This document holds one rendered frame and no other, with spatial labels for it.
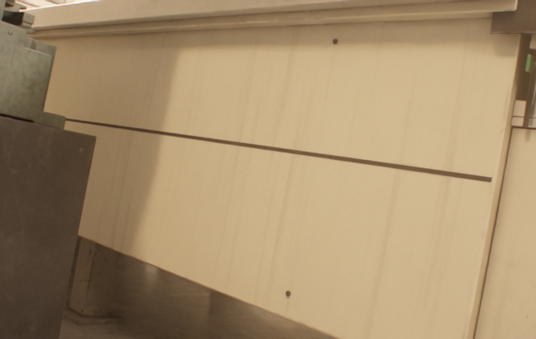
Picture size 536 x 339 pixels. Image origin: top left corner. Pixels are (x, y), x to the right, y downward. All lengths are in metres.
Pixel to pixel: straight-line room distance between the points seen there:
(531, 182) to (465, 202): 0.09
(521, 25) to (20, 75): 0.79
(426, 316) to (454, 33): 0.40
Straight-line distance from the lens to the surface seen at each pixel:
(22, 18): 1.37
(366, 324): 0.94
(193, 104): 1.26
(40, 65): 1.14
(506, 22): 0.87
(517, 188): 0.86
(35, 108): 1.14
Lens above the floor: 0.48
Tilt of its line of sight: 2 degrees up
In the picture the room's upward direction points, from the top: 11 degrees clockwise
